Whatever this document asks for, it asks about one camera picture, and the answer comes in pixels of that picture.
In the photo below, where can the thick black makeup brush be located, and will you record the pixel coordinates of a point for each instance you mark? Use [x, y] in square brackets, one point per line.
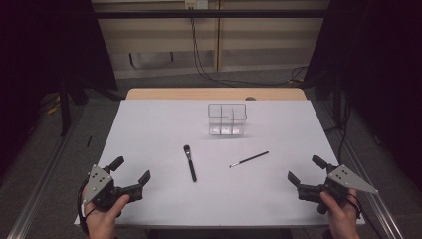
[190, 164]

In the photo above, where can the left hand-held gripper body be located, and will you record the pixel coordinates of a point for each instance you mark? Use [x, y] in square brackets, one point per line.
[98, 181]

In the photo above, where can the small black pen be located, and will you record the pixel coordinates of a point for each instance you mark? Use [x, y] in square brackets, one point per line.
[89, 141]

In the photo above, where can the light wooden table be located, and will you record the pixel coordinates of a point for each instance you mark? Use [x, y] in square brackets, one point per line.
[185, 94]

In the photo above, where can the person's left hand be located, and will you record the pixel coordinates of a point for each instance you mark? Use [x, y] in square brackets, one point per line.
[103, 222]

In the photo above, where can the aluminium floor rail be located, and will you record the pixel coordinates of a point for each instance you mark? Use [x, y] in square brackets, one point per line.
[40, 186]
[371, 202]

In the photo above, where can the black stand leg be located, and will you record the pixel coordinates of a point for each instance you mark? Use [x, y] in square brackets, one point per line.
[64, 109]

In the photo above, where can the person's right hand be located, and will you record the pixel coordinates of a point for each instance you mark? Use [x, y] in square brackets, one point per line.
[343, 219]

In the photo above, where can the white wall socket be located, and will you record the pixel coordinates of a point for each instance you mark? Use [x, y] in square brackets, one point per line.
[196, 4]

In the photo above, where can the brown round table grommet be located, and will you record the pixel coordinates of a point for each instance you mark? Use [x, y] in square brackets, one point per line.
[250, 98]

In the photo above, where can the clear plastic organizer box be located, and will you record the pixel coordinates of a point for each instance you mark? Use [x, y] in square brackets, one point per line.
[227, 127]

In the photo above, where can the thin black eyeliner pencil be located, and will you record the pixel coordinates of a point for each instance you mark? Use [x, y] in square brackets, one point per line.
[249, 159]

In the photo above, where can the white table sheet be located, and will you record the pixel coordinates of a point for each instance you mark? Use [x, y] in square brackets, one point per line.
[159, 132]

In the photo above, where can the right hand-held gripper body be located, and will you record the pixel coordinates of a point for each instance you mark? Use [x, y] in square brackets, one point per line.
[348, 179]

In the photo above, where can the black curtain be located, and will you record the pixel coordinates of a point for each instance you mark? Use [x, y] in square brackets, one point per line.
[381, 66]
[46, 43]

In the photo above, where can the black horizontal bar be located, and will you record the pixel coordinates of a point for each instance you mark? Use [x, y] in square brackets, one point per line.
[166, 14]

